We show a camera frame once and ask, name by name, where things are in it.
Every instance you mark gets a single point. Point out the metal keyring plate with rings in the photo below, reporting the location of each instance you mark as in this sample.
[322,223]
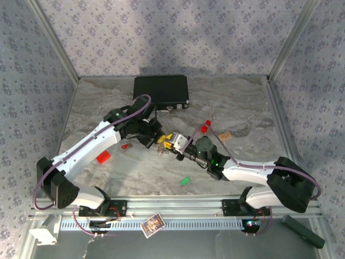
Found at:
[161,151]

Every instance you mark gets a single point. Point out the green headed key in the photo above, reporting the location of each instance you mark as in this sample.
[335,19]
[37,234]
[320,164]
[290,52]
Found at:
[185,181]

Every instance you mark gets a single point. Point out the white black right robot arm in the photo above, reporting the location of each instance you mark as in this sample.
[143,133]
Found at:
[250,172]

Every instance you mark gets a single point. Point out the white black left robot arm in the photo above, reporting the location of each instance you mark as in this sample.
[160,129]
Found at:
[81,153]

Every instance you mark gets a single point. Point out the small red house block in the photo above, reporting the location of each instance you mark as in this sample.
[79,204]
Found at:
[206,126]

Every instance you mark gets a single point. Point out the tan wooden tag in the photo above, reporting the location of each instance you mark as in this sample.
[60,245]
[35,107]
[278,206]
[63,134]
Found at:
[225,135]

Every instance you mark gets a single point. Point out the large red block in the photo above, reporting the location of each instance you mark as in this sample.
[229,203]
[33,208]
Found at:
[103,157]

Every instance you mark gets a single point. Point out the black hard case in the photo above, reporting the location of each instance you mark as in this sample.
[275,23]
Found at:
[160,90]

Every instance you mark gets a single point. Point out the playing card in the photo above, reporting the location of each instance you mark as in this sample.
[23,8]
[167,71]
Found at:
[152,225]

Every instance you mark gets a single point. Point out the black controller board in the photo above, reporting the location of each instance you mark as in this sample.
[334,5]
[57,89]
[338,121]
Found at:
[98,226]
[250,226]

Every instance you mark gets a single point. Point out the dark green bar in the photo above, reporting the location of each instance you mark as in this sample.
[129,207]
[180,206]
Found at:
[302,230]

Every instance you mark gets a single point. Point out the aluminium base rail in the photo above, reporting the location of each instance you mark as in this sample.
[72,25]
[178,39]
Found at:
[175,206]

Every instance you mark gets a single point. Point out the aluminium side rail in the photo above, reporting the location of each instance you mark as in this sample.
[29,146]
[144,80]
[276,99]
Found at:
[279,108]
[65,121]

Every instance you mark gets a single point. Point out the aluminium frame post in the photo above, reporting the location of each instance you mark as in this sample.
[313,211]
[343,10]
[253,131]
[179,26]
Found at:
[55,40]
[291,40]

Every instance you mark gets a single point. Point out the white plastic bracket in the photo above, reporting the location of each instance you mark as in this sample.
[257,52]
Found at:
[43,233]

